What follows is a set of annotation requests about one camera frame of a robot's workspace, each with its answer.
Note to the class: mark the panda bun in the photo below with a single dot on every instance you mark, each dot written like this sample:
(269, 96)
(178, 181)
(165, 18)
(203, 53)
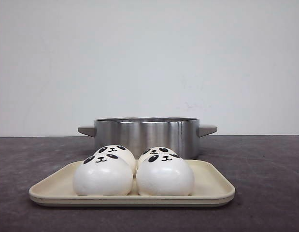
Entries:
(165, 174)
(153, 151)
(104, 174)
(121, 152)

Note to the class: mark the stainless steel steamer pot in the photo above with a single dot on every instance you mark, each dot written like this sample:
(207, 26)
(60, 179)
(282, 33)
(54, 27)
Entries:
(180, 134)

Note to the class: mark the cream rectangular tray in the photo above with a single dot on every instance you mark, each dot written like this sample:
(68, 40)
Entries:
(212, 189)

